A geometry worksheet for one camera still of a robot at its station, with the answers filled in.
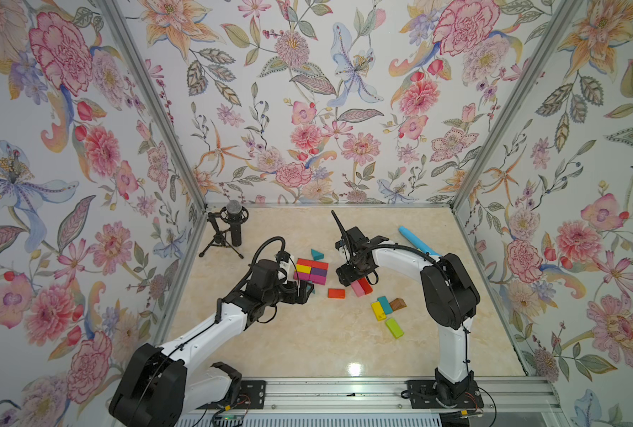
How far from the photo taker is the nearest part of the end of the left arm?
2.03 feet

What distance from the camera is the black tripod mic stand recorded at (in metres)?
0.95

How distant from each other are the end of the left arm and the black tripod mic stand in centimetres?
31
